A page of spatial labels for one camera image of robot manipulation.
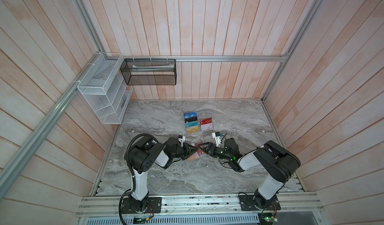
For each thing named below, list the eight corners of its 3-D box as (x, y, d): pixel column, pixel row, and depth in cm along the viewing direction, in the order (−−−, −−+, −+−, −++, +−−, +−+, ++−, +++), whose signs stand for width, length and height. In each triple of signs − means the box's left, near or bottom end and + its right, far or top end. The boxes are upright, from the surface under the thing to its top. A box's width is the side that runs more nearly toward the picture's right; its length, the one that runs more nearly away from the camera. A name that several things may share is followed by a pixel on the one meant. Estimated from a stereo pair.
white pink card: (201, 131, 104) (202, 128, 101) (200, 128, 106) (200, 124, 103) (212, 129, 105) (213, 126, 102) (211, 125, 107) (211, 122, 104)
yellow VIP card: (187, 133, 102) (186, 130, 99) (186, 130, 104) (186, 127, 100) (198, 131, 103) (199, 128, 100) (197, 128, 105) (198, 125, 101)
